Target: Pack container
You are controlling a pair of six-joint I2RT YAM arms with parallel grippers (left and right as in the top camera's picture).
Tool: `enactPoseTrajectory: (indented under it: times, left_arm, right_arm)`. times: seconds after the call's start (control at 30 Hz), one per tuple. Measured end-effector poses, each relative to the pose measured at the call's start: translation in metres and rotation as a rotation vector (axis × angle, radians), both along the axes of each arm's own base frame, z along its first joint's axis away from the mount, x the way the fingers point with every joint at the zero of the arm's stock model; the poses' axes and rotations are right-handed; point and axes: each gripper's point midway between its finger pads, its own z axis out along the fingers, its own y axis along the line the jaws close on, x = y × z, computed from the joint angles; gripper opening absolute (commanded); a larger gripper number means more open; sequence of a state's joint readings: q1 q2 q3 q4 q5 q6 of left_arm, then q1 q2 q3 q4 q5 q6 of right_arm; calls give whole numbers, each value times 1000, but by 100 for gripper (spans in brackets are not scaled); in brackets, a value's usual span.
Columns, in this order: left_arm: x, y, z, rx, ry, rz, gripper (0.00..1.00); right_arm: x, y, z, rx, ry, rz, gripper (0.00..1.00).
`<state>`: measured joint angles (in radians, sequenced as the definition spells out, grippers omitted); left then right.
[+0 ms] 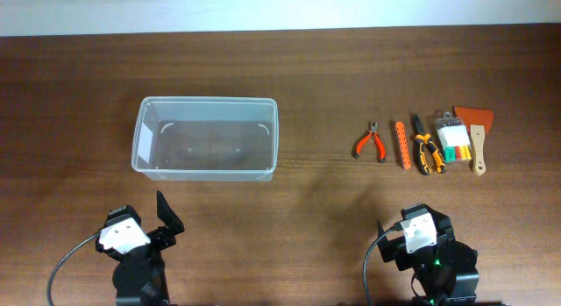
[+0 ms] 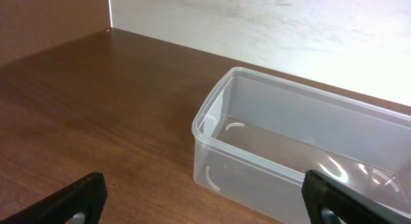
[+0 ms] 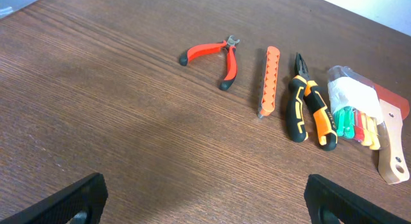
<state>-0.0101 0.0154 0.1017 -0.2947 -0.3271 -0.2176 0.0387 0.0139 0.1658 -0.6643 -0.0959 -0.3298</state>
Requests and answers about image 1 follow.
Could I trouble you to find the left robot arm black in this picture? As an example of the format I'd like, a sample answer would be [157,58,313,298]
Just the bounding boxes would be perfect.
[96,191,185,306]

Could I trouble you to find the clear plastic container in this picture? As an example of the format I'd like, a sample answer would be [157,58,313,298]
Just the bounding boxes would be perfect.
[131,96,280,181]

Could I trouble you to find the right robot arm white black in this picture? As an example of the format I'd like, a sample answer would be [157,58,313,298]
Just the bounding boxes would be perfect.
[376,203,479,305]

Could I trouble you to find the orange black long-nose pliers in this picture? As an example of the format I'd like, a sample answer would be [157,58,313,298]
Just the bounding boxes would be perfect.
[413,113,446,175]

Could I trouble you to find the clear box of coloured bits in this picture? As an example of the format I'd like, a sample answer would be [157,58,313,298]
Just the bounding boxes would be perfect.
[435,111,472,163]

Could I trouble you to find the small red-handled cutters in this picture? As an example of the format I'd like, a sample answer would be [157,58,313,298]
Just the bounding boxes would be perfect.
[352,121,387,164]

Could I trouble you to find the orange scraper wooden handle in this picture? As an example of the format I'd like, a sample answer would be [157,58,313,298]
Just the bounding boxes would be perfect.
[453,106,494,176]

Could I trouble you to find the orange perforated strip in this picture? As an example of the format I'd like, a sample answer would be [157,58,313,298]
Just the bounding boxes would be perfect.
[395,121,412,169]

